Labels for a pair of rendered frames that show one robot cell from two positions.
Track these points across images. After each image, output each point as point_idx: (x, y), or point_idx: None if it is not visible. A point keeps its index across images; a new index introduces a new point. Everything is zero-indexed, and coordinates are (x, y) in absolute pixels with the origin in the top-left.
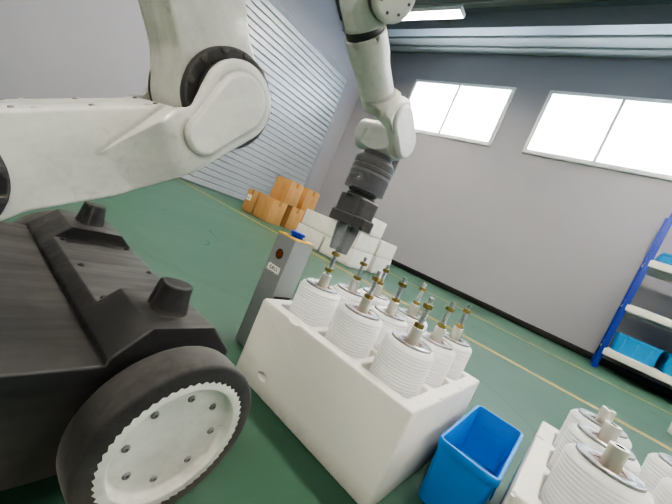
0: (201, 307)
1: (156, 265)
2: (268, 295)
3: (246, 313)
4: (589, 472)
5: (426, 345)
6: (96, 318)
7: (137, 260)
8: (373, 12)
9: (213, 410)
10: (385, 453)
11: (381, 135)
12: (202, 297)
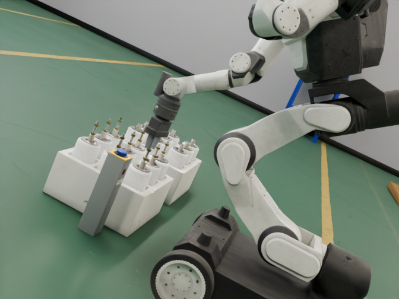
0: (70, 253)
1: (17, 292)
2: (114, 196)
3: (101, 218)
4: (186, 156)
5: (156, 155)
6: (234, 231)
7: (195, 231)
8: None
9: None
10: (166, 194)
11: (183, 91)
12: (48, 254)
